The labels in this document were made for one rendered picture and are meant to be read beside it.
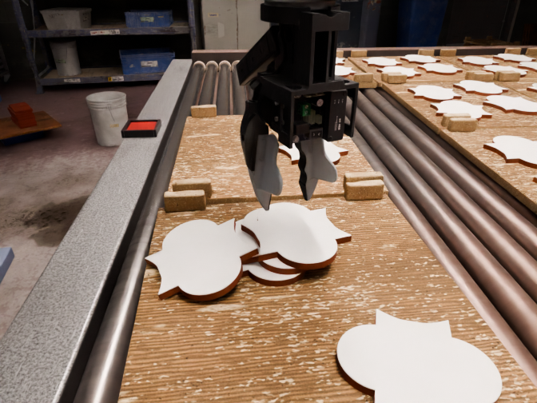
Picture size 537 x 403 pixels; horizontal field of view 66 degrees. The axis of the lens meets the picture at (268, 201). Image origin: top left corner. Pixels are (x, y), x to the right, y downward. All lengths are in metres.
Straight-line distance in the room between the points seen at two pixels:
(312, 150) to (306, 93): 0.11
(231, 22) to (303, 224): 4.93
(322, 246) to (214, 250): 0.12
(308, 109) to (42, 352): 0.35
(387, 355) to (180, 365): 0.18
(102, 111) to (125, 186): 2.72
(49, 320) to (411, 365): 0.37
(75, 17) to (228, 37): 1.69
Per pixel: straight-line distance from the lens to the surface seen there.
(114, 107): 3.46
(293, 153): 0.77
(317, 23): 0.36
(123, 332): 0.47
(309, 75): 0.37
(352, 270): 0.50
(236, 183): 0.68
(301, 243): 0.49
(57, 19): 5.43
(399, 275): 0.51
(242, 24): 5.41
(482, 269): 0.59
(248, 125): 0.42
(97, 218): 0.68
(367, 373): 0.39
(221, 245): 0.49
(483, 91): 1.32
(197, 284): 0.45
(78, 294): 0.54
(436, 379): 0.40
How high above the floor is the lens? 1.25
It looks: 29 degrees down
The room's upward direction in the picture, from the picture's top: straight up
